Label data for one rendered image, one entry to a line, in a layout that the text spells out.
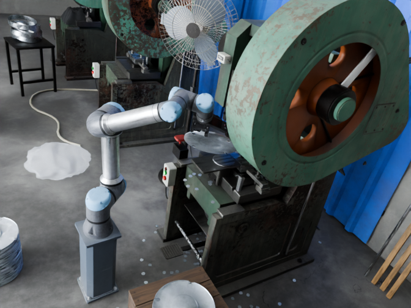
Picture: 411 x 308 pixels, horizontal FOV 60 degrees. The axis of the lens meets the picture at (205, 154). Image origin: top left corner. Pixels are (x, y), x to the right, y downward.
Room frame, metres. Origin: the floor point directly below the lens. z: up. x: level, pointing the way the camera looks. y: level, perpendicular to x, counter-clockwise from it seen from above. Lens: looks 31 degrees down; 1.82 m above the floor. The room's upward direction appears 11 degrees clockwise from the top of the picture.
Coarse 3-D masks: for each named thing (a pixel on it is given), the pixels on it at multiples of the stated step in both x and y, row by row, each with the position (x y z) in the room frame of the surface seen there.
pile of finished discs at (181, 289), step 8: (176, 280) 1.19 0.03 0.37; (184, 280) 1.20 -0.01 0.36; (160, 288) 1.13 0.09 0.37; (168, 288) 1.14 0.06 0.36; (176, 288) 1.15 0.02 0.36; (184, 288) 1.16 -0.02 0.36; (192, 288) 1.17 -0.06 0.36; (200, 288) 1.17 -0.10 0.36; (160, 296) 1.09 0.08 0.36; (168, 296) 1.10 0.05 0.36; (176, 296) 1.10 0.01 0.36; (184, 296) 1.11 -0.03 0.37; (192, 296) 1.12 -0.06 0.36; (200, 296) 1.13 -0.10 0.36; (208, 296) 1.14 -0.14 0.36; (160, 304) 1.05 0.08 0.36; (168, 304) 1.06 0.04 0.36; (176, 304) 1.06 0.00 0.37; (184, 304) 1.07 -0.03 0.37; (192, 304) 1.07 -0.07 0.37; (200, 304) 1.09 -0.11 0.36; (208, 304) 1.09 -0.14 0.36
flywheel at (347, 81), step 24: (360, 48) 1.53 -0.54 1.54; (312, 72) 1.40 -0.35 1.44; (336, 72) 1.48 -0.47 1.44; (360, 72) 1.48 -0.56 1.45; (312, 96) 1.40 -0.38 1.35; (336, 96) 1.34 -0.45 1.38; (360, 96) 1.61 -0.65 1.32; (288, 120) 1.37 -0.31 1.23; (312, 120) 1.45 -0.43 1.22; (336, 120) 1.36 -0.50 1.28; (360, 120) 1.59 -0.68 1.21; (312, 144) 1.49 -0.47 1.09; (336, 144) 1.53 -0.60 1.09
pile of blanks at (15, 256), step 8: (16, 240) 1.35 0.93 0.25; (8, 248) 1.29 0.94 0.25; (16, 248) 1.34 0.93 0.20; (0, 256) 1.25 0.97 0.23; (8, 256) 1.29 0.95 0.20; (16, 256) 1.33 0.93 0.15; (0, 264) 1.25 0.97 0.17; (8, 264) 1.28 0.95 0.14; (16, 264) 1.32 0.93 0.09; (0, 272) 1.24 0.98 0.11; (8, 272) 1.28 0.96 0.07; (16, 272) 1.32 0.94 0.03; (0, 280) 1.24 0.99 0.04; (8, 280) 1.27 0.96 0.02
